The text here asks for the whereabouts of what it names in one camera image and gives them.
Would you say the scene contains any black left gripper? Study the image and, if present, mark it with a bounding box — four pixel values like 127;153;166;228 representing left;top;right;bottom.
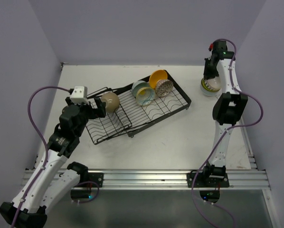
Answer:
66;96;105;137

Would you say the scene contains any white blue striped bowl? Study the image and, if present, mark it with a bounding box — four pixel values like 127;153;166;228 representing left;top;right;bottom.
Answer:
204;77;221;92

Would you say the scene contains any white ribbed bowl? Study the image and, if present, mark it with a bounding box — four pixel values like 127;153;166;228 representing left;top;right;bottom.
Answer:
200;87;220;97

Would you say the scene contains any light green bowl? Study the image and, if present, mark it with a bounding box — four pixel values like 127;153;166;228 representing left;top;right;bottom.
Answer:
200;82;208;94

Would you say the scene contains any lime yellow bowl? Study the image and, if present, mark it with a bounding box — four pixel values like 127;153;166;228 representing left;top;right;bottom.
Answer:
201;79;210;91

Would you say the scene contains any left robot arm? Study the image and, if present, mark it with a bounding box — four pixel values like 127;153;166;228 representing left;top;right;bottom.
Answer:
0;97;106;228

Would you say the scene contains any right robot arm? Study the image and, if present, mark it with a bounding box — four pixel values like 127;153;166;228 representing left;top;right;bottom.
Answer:
201;39;248;188

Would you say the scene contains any beige bowl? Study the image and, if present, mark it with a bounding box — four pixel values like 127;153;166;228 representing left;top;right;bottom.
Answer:
100;92;120;113

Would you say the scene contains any pale teal checked bowl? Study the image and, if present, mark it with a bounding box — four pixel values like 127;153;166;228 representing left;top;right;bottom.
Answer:
132;80;149;97

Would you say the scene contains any yellow sun pattern bowl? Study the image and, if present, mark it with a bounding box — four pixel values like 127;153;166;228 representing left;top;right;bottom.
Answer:
136;87;156;106

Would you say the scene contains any orange yellow bowl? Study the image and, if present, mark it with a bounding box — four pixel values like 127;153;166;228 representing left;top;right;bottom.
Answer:
149;69;168;89

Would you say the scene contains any brown patterned bowl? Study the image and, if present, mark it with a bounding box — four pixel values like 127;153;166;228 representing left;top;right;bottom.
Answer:
155;79;173;97

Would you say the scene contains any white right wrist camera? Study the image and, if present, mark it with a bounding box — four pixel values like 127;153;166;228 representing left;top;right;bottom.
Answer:
208;43;214;51

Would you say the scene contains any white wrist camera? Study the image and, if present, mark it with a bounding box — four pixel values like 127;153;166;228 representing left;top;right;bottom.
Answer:
208;43;214;51
70;86;88;104

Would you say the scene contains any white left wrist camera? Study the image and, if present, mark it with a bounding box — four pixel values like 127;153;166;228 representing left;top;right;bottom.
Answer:
70;86;88;104

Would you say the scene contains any black wire dish rack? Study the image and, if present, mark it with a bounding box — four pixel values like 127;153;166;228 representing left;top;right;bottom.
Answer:
86;72;191;145

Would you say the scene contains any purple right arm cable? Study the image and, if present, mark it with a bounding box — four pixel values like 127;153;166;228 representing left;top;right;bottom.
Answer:
190;39;264;228

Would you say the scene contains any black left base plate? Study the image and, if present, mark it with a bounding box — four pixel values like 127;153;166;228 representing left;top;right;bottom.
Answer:
86;172;104;189

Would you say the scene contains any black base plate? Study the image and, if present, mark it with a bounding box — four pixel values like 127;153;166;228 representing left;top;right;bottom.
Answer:
86;172;104;189
186;170;230;188

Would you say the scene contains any aluminium mounting rail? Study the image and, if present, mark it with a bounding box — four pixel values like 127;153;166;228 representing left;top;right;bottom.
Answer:
22;168;271;190

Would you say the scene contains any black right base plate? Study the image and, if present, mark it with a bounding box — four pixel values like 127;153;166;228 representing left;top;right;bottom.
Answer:
186;170;230;188

